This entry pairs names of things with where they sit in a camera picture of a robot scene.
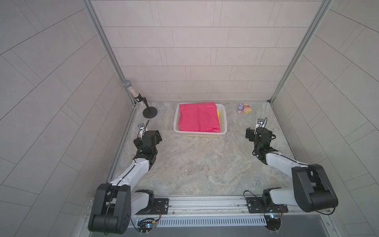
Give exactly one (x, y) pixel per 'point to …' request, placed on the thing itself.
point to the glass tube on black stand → (149, 112)
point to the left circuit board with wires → (145, 225)
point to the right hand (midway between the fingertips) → (256, 126)
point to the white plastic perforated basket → (221, 110)
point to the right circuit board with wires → (273, 221)
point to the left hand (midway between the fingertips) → (150, 131)
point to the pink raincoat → (199, 117)
